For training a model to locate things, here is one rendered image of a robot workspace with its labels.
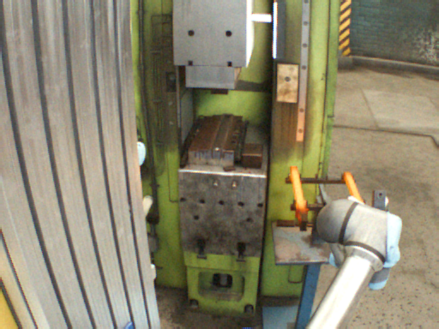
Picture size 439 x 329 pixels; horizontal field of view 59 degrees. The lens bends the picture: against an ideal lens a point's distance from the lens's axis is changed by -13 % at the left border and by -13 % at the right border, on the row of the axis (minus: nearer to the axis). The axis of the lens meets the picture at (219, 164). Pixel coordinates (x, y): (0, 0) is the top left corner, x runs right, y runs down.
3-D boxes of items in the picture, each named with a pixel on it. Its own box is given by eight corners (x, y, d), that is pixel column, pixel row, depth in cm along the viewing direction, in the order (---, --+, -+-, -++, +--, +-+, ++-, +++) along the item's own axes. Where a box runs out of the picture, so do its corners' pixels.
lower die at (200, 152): (233, 167, 194) (233, 149, 190) (188, 164, 197) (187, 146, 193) (242, 129, 231) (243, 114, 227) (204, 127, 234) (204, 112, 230)
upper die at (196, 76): (234, 89, 178) (234, 67, 174) (185, 87, 181) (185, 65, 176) (243, 63, 215) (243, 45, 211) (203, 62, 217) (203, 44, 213)
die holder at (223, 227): (260, 257, 208) (266, 176, 187) (182, 251, 213) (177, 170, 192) (267, 197, 257) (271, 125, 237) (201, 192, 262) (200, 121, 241)
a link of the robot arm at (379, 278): (361, 270, 143) (368, 246, 138) (388, 281, 137) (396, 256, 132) (352, 283, 137) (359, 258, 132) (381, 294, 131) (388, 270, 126)
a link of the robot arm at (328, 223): (297, 220, 106) (327, 272, 145) (335, 235, 100) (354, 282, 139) (317, 180, 109) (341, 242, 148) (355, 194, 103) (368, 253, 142)
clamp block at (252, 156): (261, 169, 193) (261, 155, 190) (241, 167, 194) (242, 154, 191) (262, 156, 203) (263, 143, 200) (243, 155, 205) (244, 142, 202)
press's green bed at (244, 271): (254, 320, 230) (260, 257, 208) (188, 314, 235) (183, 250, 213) (261, 259, 279) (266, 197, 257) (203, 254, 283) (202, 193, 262)
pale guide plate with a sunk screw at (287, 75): (297, 103, 189) (298, 66, 181) (276, 101, 190) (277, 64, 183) (296, 101, 191) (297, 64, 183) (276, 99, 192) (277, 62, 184)
